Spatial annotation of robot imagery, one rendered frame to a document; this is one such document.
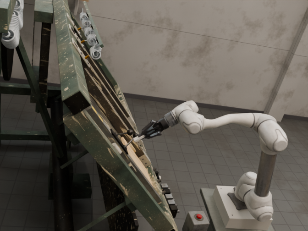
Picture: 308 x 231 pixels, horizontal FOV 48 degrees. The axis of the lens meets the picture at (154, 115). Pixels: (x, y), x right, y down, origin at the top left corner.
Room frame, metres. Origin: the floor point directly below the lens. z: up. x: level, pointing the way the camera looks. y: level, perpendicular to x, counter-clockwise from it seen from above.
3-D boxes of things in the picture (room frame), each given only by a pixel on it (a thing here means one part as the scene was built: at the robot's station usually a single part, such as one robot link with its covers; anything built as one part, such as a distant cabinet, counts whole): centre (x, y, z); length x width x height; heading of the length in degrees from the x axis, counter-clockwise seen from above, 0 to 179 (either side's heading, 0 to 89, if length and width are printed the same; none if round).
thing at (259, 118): (2.07, -0.72, 1.62); 0.18 x 0.14 x 0.13; 107
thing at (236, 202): (2.18, -0.83, 0.89); 0.22 x 0.18 x 0.06; 24
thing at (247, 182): (2.15, -0.84, 1.03); 0.18 x 0.16 x 0.22; 17
